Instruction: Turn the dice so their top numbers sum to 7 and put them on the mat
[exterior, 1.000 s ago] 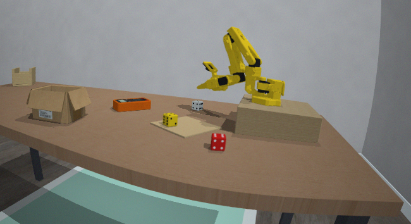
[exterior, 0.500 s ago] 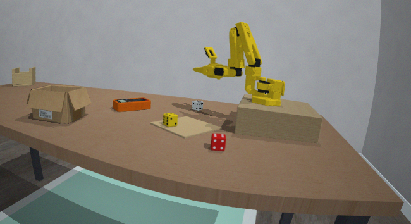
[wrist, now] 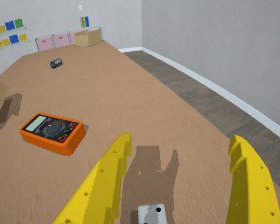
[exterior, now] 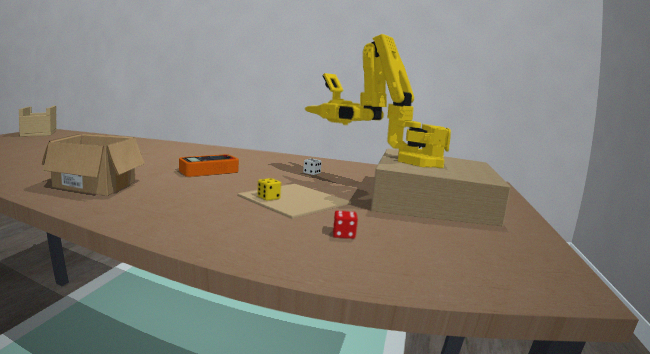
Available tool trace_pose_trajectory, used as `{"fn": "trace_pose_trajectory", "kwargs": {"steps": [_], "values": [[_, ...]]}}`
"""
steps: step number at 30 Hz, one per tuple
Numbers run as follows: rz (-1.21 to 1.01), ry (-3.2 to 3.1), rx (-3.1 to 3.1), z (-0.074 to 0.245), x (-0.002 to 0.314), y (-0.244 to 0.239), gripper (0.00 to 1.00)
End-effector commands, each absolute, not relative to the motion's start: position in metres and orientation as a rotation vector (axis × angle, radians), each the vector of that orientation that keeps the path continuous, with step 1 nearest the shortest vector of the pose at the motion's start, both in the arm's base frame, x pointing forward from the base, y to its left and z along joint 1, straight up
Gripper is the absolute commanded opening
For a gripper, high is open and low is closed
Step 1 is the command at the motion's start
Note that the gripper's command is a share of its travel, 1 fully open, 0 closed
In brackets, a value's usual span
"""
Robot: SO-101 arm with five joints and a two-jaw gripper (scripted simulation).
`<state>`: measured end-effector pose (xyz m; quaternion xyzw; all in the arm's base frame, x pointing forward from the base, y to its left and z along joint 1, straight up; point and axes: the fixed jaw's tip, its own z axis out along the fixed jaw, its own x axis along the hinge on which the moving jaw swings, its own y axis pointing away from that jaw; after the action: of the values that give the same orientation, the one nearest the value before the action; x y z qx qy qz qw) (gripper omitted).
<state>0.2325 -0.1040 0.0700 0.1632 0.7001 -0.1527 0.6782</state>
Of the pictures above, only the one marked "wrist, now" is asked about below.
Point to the orange digital multimeter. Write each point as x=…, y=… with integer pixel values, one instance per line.
x=54, y=133

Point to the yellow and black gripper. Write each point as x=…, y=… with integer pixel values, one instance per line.
x=252, y=201

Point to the white die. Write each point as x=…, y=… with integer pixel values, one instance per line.
x=152, y=214

